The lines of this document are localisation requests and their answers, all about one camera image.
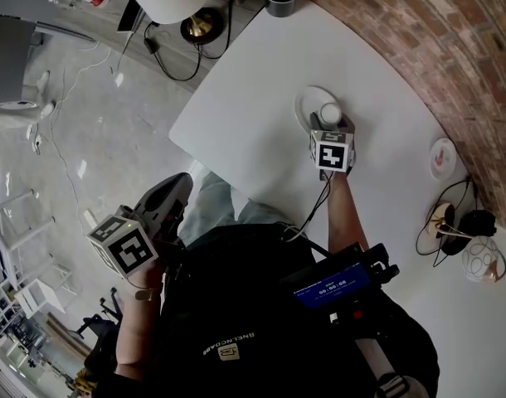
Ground grey wooden side desk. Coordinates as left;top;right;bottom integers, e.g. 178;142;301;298
0;0;266;95

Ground person's black shirt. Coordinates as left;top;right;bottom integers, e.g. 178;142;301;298
82;221;440;398

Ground white saucer plate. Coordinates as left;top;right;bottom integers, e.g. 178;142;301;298
294;85;342;131

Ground thin black lamp cable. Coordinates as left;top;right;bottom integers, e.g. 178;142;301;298
415;175;486;269

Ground patterned shade table lamp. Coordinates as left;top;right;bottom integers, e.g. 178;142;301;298
426;202;506;284

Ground chest device with blue screen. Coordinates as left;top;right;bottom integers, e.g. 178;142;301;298
279;241;401;311

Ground grey shoulder strap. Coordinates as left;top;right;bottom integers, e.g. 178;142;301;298
354;336;428;398

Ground small plate with red print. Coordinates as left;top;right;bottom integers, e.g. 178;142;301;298
428;137;459;181

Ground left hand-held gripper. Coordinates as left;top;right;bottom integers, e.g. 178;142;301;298
86;172;194;280

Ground beige wristband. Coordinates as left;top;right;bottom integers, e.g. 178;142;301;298
134;288;163;303

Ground black office chair base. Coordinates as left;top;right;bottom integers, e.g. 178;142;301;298
75;286;124;350

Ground grey cabinet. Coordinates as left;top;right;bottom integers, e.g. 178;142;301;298
0;13;39;106

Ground white floor cable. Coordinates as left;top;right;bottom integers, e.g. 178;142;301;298
49;41;125;223

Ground person's right forearm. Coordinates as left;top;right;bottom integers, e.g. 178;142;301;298
326;170;370;253

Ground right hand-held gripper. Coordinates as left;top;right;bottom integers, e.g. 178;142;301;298
309;111;357;181

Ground black tablet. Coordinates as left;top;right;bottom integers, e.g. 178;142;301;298
116;0;145;34

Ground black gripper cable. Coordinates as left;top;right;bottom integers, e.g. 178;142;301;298
284;171;336;246

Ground person's grey trousers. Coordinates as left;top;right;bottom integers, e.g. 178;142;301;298
178;170;295;248

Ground black lamp cable with adapter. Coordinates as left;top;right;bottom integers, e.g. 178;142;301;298
143;0;233;83

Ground person's left forearm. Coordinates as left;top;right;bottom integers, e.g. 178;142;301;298
114;263;166;379

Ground white low table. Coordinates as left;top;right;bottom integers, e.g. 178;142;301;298
12;277;78;319

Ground white stool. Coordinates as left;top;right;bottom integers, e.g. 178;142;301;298
0;187;57;284

